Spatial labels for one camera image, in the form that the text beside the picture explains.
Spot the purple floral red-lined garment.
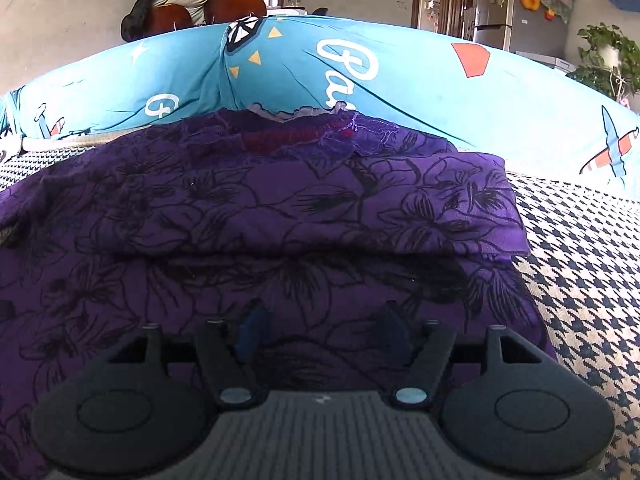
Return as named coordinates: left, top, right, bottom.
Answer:
left=0, top=102, right=559, bottom=480

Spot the houndstooth sofa seat cover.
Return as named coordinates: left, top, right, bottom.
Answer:
left=0, top=131, right=640, bottom=480

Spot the blue cartoon print sofa backrest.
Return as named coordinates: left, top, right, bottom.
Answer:
left=1, top=16, right=639, bottom=198

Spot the white chest freezer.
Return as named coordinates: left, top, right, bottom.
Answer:
left=516, top=51, right=576, bottom=74

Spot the white clothed dining table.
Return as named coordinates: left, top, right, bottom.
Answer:
left=267, top=6, right=308, bottom=18

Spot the brown wooden chair left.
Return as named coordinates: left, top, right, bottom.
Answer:
left=143, top=4, right=194, bottom=37

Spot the brown wooden chair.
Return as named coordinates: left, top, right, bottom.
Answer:
left=143, top=4, right=194, bottom=37
left=204, top=0, right=267, bottom=25

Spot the brown wooden chair right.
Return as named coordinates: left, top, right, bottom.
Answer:
left=204, top=0, right=267, bottom=25

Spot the green potted plant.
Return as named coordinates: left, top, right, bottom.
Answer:
left=568, top=23, right=639, bottom=103

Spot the silver refrigerator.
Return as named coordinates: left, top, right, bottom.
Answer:
left=473, top=0, right=575, bottom=58

